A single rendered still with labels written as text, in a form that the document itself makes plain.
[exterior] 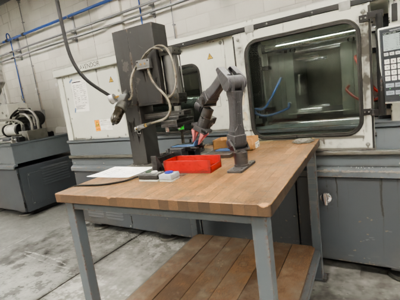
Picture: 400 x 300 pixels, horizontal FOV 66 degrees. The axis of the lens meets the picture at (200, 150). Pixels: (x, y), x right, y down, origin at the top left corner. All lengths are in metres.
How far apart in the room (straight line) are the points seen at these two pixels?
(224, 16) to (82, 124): 2.49
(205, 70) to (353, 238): 1.49
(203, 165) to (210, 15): 3.59
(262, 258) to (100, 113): 2.34
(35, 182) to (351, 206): 3.76
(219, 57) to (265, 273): 1.58
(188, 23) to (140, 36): 3.22
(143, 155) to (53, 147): 3.03
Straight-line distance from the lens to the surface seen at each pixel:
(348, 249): 2.27
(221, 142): 1.87
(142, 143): 1.81
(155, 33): 1.74
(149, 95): 1.74
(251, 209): 0.98
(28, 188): 4.59
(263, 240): 1.04
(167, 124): 1.64
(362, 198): 2.12
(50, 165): 4.71
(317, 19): 2.03
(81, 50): 6.56
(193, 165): 1.42
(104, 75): 2.99
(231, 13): 4.64
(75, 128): 3.40
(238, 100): 1.37
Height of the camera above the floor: 1.24
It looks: 10 degrees down
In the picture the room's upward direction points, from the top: 7 degrees counter-clockwise
